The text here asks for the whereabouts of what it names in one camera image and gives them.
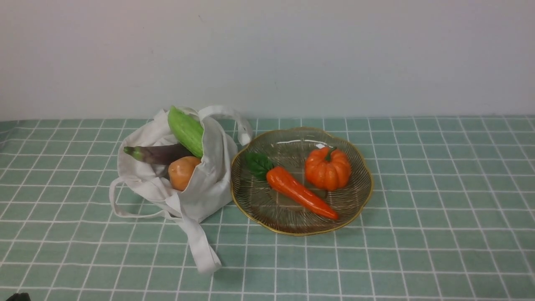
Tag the light green corn cob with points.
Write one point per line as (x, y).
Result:
(187, 130)

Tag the glass plate with gold rim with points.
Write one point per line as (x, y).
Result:
(289, 148)

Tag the white cloth tote bag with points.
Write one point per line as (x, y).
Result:
(208, 189)

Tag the small orange pumpkin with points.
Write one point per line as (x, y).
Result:
(327, 168)

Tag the green checkered tablecloth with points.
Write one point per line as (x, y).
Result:
(451, 219)

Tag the dark purple eggplant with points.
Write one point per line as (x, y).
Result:
(157, 154)

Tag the orange carrot with green leaves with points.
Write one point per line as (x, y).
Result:
(285, 183)

